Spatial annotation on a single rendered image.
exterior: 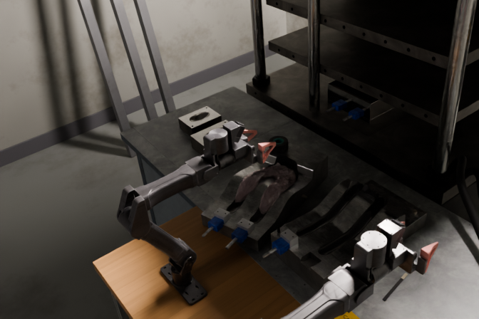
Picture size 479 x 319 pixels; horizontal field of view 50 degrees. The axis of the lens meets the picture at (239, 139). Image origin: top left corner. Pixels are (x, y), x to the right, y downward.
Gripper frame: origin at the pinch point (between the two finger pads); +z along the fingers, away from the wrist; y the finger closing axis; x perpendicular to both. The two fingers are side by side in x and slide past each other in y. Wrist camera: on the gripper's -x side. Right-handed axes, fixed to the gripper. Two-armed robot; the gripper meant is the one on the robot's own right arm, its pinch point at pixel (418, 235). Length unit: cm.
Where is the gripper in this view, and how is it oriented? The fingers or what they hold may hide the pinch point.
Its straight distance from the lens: 136.7
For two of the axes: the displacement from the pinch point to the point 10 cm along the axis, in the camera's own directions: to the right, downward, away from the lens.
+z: 7.9, -3.8, 4.7
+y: -6.0, -4.0, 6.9
